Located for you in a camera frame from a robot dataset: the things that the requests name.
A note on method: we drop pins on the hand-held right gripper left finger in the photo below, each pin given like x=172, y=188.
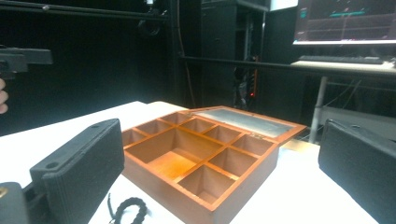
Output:
x=81, y=174

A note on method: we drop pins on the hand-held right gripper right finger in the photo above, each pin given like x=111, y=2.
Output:
x=361, y=165

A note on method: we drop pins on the wooden compartment box with lid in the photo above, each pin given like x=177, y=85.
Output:
x=202, y=158

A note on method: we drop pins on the desk with metal leg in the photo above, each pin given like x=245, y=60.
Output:
x=345, y=70

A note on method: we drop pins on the computer monitor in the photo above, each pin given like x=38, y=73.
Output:
x=345, y=21

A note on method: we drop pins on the black equipment rack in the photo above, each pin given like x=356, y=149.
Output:
x=230, y=53

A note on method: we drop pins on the black metal frame bar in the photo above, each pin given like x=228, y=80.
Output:
x=84, y=11

